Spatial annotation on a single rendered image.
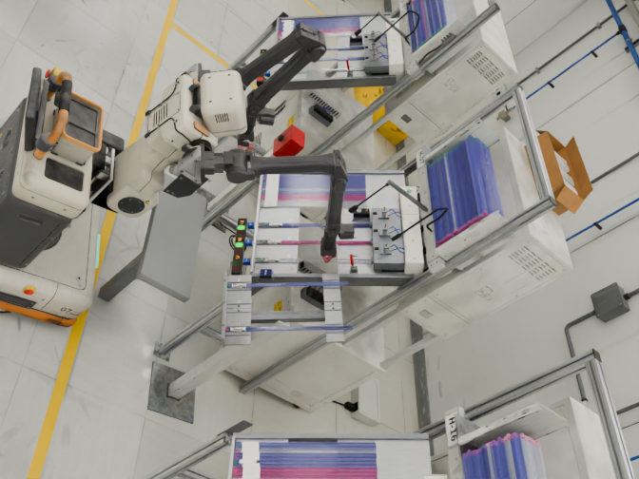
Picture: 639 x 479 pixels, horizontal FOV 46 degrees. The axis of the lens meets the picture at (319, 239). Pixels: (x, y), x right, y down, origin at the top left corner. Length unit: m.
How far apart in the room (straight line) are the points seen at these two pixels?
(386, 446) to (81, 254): 1.54
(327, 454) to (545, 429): 0.76
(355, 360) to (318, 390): 0.34
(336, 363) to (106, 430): 1.14
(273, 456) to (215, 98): 1.29
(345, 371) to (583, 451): 1.57
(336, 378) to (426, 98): 1.69
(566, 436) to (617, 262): 2.12
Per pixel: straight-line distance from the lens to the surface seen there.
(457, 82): 4.38
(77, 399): 3.41
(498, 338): 4.85
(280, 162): 2.69
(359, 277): 3.24
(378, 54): 4.41
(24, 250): 3.05
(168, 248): 3.22
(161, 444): 3.56
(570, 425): 2.65
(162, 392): 3.64
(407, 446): 2.81
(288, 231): 3.44
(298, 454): 2.77
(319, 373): 3.85
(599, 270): 4.65
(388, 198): 3.61
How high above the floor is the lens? 2.76
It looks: 33 degrees down
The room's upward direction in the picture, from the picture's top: 54 degrees clockwise
